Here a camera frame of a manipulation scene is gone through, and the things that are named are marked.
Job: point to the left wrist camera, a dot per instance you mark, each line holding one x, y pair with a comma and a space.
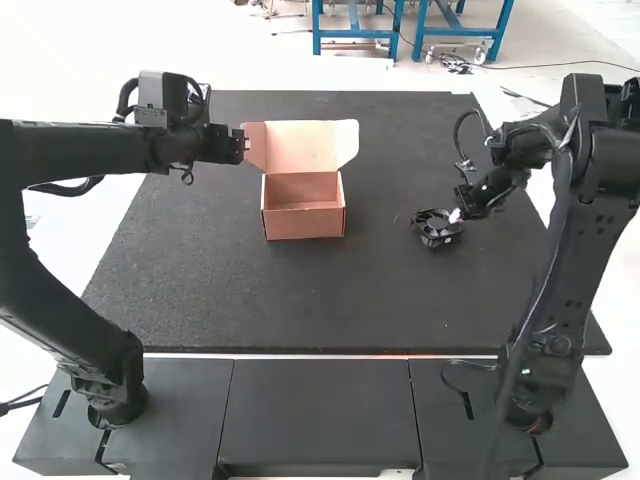
152, 97

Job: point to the dark base panel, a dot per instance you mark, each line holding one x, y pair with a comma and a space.
320, 410
450, 440
185, 410

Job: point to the black mat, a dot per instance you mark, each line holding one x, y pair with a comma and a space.
225, 290

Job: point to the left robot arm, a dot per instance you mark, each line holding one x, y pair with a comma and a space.
75, 145

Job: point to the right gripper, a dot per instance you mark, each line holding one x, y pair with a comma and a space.
475, 200

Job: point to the black square fan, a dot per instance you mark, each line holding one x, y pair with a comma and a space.
434, 231

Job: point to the cardboard box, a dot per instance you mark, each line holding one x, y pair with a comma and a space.
300, 220

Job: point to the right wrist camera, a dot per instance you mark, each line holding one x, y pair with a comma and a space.
465, 166

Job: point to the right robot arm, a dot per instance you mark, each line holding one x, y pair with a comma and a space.
590, 240

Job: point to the blue metal frame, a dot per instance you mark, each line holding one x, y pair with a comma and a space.
452, 34
356, 34

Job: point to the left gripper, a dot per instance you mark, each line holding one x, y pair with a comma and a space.
220, 145

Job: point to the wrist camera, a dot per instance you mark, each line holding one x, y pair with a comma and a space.
465, 166
152, 97

